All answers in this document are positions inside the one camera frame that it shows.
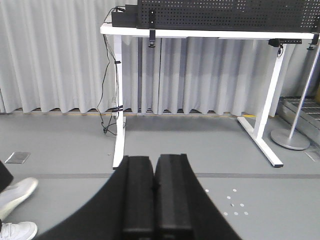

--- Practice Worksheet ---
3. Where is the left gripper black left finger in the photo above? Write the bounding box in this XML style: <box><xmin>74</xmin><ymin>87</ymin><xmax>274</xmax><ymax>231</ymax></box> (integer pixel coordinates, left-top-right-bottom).
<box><xmin>37</xmin><ymin>156</ymin><xmax>155</xmax><ymax>240</ymax></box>

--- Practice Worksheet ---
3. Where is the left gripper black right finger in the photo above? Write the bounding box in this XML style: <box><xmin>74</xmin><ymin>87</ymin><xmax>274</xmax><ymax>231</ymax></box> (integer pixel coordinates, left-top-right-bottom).
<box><xmin>155</xmin><ymin>154</ymin><xmax>240</xmax><ymax>240</ymax></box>

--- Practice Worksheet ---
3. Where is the white sneaker lower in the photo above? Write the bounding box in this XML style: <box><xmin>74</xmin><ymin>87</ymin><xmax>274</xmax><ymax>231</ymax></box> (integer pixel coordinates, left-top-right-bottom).
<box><xmin>0</xmin><ymin>221</ymin><xmax>38</xmax><ymax>240</ymax></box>

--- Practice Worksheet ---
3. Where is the white sneaker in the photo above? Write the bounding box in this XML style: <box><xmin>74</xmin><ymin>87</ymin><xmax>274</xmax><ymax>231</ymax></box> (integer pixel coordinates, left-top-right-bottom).
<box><xmin>0</xmin><ymin>221</ymin><xmax>38</xmax><ymax>240</ymax></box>
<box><xmin>0</xmin><ymin>177</ymin><xmax>39</xmax><ymax>220</ymax></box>

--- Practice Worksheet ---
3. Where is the white sneaker upper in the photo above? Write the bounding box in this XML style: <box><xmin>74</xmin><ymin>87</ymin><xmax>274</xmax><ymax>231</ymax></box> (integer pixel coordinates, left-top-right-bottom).
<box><xmin>0</xmin><ymin>177</ymin><xmax>39</xmax><ymax>220</ymax></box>

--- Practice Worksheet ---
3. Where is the metal floor outlet plate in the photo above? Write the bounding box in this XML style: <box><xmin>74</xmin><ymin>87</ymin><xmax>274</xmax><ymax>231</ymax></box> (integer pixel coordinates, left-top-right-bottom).
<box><xmin>5</xmin><ymin>152</ymin><xmax>31</xmax><ymax>164</ymax></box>

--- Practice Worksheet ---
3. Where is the silver pole stand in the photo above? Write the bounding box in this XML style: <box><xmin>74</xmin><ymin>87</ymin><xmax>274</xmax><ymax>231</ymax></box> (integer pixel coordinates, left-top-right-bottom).
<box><xmin>270</xmin><ymin>46</ymin><xmax>320</xmax><ymax>151</ymax></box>

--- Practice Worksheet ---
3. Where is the white curtain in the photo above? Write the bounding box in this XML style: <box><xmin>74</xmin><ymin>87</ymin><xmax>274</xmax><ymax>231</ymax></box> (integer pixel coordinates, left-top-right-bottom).
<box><xmin>0</xmin><ymin>0</ymin><xmax>320</xmax><ymax>116</ymax></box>

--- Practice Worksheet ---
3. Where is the black box on desk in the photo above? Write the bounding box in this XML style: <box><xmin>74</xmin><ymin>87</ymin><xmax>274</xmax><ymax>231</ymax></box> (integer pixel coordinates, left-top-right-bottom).
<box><xmin>111</xmin><ymin>4</ymin><xmax>138</xmax><ymax>28</ymax></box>

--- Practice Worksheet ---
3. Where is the black under-desk controller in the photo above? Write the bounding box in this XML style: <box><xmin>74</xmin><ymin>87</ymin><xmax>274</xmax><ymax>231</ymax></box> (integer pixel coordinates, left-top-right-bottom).
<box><xmin>268</xmin><ymin>38</ymin><xmax>284</xmax><ymax>58</ymax></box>

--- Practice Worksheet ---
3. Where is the white standing desk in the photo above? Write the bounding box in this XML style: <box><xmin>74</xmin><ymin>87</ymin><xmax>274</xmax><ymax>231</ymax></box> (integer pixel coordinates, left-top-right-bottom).
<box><xmin>100</xmin><ymin>22</ymin><xmax>320</xmax><ymax>169</ymax></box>

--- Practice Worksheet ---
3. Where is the black desk clamp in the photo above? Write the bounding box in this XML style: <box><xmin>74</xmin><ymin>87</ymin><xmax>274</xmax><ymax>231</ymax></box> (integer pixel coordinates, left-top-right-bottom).
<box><xmin>148</xmin><ymin>9</ymin><xmax>156</xmax><ymax>48</ymax></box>

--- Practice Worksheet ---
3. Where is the black perforated pegboard panel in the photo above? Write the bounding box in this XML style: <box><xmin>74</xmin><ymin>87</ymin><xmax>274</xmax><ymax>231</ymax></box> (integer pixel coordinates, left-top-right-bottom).
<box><xmin>137</xmin><ymin>0</ymin><xmax>320</xmax><ymax>33</ymax></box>

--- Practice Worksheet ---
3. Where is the black hanging cable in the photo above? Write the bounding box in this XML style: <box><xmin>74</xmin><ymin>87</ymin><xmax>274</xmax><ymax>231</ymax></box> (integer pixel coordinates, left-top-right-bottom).
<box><xmin>96</xmin><ymin>7</ymin><xmax>125</xmax><ymax>136</ymax></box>

